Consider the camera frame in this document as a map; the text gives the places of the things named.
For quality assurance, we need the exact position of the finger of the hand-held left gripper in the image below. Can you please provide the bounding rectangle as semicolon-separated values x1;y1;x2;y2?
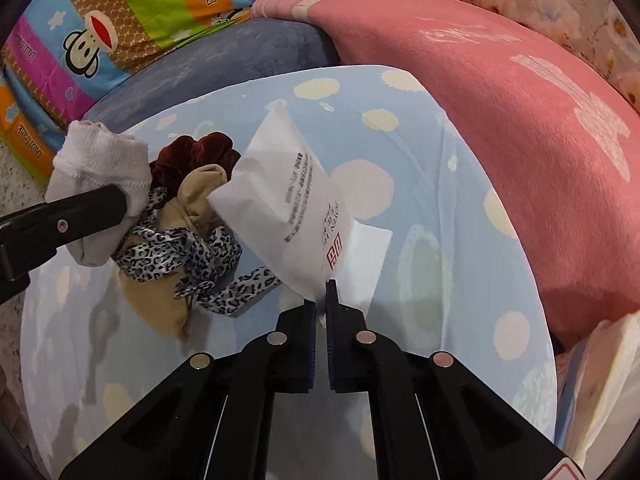
0;185;129;284

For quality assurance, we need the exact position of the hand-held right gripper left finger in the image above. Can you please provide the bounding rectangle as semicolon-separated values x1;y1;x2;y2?
59;300;318;480

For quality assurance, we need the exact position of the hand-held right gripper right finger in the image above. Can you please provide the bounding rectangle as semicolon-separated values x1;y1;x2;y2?
325;280;573;480

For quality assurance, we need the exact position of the white sock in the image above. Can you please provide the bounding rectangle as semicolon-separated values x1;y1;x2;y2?
45;120;152;267

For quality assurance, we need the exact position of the white plastic package red logo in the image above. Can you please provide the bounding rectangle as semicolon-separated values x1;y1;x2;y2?
206;100;393;318

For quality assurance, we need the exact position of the leopard print ribbon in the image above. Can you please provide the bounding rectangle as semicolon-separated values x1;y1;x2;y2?
111;185;282;318

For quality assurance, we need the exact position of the light blue dotted tablecloth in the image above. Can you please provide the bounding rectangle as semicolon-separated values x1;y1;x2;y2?
20;64;558;480

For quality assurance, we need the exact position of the beige sock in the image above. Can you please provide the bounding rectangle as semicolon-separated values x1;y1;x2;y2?
117;164;231;342

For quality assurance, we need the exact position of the dark red velvet scrunchie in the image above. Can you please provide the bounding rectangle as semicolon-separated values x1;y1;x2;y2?
149;131;242;196

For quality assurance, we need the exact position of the blue-grey sofa cushion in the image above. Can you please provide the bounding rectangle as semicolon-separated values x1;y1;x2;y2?
82;19;341;136

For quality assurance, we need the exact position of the striped monkey print blanket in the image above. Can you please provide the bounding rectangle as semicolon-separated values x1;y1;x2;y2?
0;0;361;186

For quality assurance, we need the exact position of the pink blanket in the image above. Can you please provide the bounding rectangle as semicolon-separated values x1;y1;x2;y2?
250;0;640;351

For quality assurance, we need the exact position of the grey floral quilt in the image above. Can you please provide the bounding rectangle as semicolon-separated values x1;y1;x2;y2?
442;0;640;111

